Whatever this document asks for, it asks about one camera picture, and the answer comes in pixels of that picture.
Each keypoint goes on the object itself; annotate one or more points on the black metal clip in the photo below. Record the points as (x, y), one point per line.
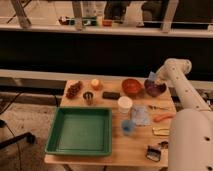
(153, 153)

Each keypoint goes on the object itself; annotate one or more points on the small orange fruit toy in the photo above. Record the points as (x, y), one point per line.
(96, 84)

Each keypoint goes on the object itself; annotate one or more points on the black handled tool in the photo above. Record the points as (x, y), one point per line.
(163, 144)

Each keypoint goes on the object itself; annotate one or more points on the green plastic tray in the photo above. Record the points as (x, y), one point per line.
(81, 131)

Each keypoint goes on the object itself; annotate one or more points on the black rectangular block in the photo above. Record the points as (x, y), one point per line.
(111, 95)

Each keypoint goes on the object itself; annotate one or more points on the orange toy carrot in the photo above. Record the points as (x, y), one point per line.
(162, 117)

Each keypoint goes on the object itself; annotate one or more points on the red orange bowl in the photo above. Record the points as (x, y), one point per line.
(131, 87)

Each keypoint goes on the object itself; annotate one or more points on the purple bowl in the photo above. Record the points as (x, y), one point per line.
(154, 89)

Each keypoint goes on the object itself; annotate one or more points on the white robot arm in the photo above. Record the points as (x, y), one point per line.
(191, 130)

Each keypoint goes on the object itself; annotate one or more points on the small dark metal cup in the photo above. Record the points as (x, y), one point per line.
(88, 97)

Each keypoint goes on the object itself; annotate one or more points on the blue yellow sponge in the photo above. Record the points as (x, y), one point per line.
(152, 76)

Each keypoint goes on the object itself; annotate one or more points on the black office chair base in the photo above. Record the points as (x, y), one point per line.
(30, 138)

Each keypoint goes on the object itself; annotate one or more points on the small blue cup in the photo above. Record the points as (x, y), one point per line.
(127, 127)

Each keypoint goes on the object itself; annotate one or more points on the brown toy grapes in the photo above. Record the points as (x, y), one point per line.
(73, 90)

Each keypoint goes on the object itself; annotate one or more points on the small metal fork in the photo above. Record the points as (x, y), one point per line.
(157, 108)

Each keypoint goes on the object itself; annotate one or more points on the white plastic cup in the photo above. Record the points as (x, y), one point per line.
(124, 104)

